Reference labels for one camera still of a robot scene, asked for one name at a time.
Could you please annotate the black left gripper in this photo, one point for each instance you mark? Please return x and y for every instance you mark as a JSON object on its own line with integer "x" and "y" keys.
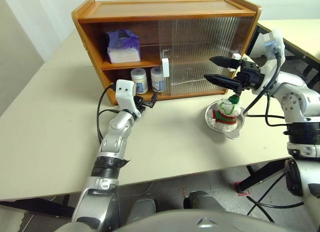
{"x": 140, "y": 105}

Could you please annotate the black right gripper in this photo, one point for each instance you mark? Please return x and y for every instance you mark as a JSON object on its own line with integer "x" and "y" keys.
{"x": 251, "y": 75}

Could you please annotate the white plastic bottle blue label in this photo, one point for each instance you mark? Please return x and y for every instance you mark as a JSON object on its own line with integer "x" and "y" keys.
{"x": 156, "y": 77}
{"x": 138, "y": 78}

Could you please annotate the knitted white red green toy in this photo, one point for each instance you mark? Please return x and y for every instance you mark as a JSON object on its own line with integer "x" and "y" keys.
{"x": 225, "y": 114}

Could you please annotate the purple tissue pack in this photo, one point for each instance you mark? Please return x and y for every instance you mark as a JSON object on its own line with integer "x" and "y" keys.
{"x": 122, "y": 49}

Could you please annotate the silver metal bowl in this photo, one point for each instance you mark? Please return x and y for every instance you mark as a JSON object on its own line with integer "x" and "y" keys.
{"x": 232, "y": 133}

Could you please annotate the ribbed glass sliding door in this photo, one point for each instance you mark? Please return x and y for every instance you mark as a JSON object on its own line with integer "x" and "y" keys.
{"x": 246, "y": 34}
{"x": 167, "y": 34}

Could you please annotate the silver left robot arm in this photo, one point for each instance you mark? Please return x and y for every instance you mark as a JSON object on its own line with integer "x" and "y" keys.
{"x": 115, "y": 139}

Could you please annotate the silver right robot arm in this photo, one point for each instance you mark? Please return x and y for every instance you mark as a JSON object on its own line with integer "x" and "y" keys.
{"x": 297, "y": 97}

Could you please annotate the wooden cabinet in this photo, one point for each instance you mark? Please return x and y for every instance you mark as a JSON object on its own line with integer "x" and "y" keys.
{"x": 150, "y": 9}

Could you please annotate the dark grey rounded shape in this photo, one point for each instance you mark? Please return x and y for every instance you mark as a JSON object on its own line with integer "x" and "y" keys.
{"x": 142, "y": 208}
{"x": 202, "y": 200}

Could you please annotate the black table leg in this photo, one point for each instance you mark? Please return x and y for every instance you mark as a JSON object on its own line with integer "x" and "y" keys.
{"x": 37, "y": 209}
{"x": 265, "y": 175}

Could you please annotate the red floor tape mark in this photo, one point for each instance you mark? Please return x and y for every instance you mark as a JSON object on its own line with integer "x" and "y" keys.
{"x": 241, "y": 189}

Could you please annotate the grey robot torso shell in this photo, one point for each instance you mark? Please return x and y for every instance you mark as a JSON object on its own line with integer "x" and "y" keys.
{"x": 200, "y": 222}

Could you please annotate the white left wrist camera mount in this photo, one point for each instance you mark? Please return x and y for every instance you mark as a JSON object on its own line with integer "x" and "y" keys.
{"x": 125, "y": 94}

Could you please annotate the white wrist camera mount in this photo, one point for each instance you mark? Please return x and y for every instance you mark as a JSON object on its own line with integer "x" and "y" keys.
{"x": 125, "y": 94}
{"x": 278, "y": 39}

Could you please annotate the black side table frame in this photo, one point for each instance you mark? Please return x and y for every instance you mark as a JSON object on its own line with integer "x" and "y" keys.
{"x": 252, "y": 42}

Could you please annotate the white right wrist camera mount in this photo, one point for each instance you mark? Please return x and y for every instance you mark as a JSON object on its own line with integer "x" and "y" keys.
{"x": 278, "y": 39}

